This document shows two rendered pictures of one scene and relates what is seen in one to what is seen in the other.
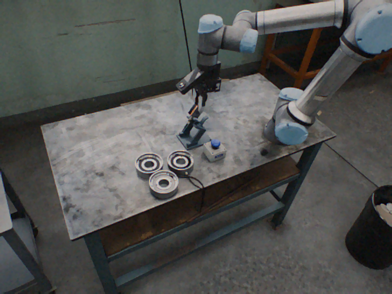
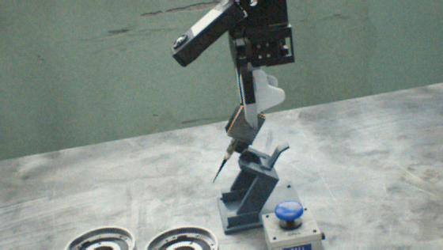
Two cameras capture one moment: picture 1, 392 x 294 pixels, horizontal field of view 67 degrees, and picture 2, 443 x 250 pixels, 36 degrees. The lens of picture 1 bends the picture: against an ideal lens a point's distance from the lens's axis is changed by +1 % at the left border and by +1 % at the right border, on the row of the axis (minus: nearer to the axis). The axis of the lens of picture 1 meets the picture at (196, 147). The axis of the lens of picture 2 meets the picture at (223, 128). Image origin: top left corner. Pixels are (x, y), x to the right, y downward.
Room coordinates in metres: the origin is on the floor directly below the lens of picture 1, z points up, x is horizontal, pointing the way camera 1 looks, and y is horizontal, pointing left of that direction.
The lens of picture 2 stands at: (0.14, -0.40, 1.39)
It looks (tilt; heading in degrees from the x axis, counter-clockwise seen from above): 26 degrees down; 30
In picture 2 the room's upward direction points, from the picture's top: 9 degrees counter-clockwise
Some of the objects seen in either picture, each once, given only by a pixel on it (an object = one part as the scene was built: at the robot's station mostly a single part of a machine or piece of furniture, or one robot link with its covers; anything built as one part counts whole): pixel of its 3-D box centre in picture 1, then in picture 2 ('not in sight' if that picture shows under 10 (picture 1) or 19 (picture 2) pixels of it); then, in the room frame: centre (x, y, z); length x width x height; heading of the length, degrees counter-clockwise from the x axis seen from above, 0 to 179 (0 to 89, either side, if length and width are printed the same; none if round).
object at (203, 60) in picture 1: (206, 56); not in sight; (0.96, -0.01, 1.18); 0.08 x 0.08 x 0.05
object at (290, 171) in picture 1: (189, 185); not in sight; (1.00, 0.01, 0.40); 1.17 x 0.59 x 0.80; 122
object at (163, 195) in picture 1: (163, 184); not in sight; (0.66, 0.10, 0.82); 0.10 x 0.10 x 0.04
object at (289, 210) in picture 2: (215, 146); (289, 221); (0.86, -0.08, 0.85); 0.04 x 0.04 x 0.05
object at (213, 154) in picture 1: (215, 150); (295, 235); (0.87, -0.08, 0.82); 0.08 x 0.07 x 0.05; 122
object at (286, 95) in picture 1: (290, 105); not in sight; (1.03, -0.38, 0.97); 0.13 x 0.12 x 0.14; 171
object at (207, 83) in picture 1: (206, 76); (255, 24); (0.96, -0.01, 1.10); 0.09 x 0.08 x 0.12; 123
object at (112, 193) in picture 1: (194, 132); (271, 195); (1.00, 0.01, 0.79); 1.20 x 0.60 x 0.02; 122
